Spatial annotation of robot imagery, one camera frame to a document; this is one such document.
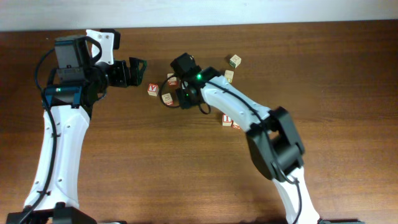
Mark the yellow bottom number block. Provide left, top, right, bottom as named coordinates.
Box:
left=224, top=70, right=234, bottom=83

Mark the red letter A block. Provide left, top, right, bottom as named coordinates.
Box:
left=147, top=83, right=159, bottom=96

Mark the snail picture block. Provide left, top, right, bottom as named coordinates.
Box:
left=167, top=73, right=178, bottom=86

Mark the butterfly picture block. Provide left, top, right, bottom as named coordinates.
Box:
left=162, top=93, right=174, bottom=106

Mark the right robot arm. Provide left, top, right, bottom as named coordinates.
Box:
left=177, top=67, right=320, bottom=223

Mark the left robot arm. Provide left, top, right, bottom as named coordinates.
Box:
left=24, top=29, right=146, bottom=211

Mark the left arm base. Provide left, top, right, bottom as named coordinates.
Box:
left=24, top=202, right=97, bottom=224

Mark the red letter I block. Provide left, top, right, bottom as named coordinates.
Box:
left=222, top=114, right=233, bottom=126

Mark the green side picture block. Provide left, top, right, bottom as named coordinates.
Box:
left=229, top=55, right=242, bottom=68

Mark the red bottom picture block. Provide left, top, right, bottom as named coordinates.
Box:
left=232, top=121, right=241, bottom=129

